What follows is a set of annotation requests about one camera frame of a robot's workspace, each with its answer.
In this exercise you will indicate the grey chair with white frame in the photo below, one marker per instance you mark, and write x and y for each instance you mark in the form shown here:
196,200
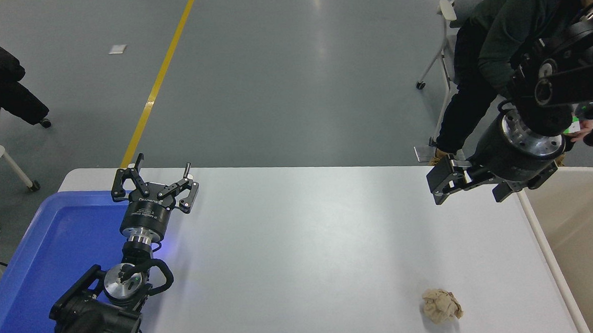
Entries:
462,6

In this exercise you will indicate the yellow floor tape line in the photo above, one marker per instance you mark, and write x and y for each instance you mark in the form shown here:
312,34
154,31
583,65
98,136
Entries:
160,77

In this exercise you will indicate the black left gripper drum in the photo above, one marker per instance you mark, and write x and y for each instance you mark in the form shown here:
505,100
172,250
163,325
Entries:
146,215

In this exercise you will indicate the colourful puzzle cube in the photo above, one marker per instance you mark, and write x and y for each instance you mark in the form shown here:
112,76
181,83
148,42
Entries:
572,126

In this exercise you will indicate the person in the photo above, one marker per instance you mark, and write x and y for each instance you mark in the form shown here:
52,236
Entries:
510,17

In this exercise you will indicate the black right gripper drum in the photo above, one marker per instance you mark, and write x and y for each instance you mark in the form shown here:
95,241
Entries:
501,160

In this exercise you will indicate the blue plastic tray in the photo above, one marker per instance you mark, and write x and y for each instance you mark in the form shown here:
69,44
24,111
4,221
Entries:
55,257

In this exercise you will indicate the large pale bin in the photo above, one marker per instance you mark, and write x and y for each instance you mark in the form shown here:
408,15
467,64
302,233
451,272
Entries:
587,244

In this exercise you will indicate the white paper scrap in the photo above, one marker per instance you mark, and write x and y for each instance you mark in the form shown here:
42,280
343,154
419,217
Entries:
117,49

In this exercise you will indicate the tan paper ball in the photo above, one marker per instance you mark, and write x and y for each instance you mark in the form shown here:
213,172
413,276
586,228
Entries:
440,306

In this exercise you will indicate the person's right forearm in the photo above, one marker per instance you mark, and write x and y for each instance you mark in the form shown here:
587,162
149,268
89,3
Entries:
495,72

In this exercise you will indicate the metal floor plate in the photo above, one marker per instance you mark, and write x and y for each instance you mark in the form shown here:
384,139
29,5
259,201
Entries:
423,154
460,156

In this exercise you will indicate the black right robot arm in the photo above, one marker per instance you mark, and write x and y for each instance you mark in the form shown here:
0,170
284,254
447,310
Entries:
577,74

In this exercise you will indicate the person's left hand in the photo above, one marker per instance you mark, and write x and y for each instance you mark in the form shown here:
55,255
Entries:
584,130

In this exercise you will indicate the white framed chair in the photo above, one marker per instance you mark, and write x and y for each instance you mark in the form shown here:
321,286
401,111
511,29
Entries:
13,166

